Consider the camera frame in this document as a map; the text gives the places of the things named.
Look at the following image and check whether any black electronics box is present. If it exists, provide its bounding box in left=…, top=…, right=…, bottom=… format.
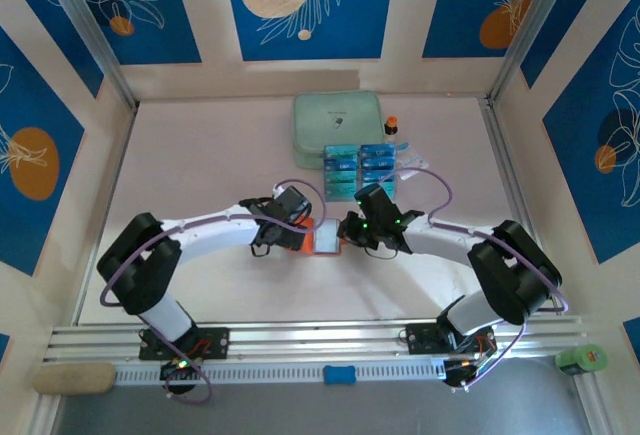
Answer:
left=443, top=358, right=489, bottom=390
left=159, top=358, right=204, bottom=387

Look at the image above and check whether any mint green zip pouch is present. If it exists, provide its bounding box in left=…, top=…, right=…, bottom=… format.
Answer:
left=292, top=90, right=381, bottom=170

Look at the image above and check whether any green tape roll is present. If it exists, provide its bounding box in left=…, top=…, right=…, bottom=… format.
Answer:
left=554, top=343, right=609, bottom=375

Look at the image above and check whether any slotted grey cable duct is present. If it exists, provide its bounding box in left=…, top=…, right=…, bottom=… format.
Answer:
left=114, top=358, right=451, bottom=386

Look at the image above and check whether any group of blue wipe packets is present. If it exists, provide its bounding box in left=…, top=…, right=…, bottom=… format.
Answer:
left=322, top=142, right=400, bottom=202

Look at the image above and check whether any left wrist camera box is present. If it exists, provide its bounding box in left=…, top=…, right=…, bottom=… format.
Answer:
left=271, top=183, right=312, bottom=227

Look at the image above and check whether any orange card holder wallet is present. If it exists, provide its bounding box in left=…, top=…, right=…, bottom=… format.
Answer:
left=284, top=216, right=345, bottom=259

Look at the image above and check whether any aluminium side rail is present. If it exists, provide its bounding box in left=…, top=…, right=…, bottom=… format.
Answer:
left=480, top=98, right=565, bottom=317

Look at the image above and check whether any blue credit card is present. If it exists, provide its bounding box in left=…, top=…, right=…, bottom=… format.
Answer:
left=359, top=143, right=398, bottom=158
left=359, top=155, right=398, bottom=172
left=360, top=169, right=398, bottom=185
left=324, top=156, right=358, bottom=173

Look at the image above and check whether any blue bone-shaped block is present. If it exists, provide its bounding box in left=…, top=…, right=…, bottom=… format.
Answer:
left=322, top=364, right=357, bottom=386

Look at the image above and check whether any beige oblong sponge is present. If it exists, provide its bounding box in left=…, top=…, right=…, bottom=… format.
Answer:
left=33, top=362, right=117, bottom=396

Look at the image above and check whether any aluminium frame post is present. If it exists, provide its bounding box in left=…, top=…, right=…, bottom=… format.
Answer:
left=485, top=0, right=585, bottom=106
left=35, top=0, right=140, bottom=112

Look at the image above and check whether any white blue sachet packet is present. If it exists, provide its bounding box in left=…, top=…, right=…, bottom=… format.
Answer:
left=394, top=142, right=432, bottom=181

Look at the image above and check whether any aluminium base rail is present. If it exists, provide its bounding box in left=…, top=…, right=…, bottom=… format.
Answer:
left=43, top=314, right=589, bottom=364

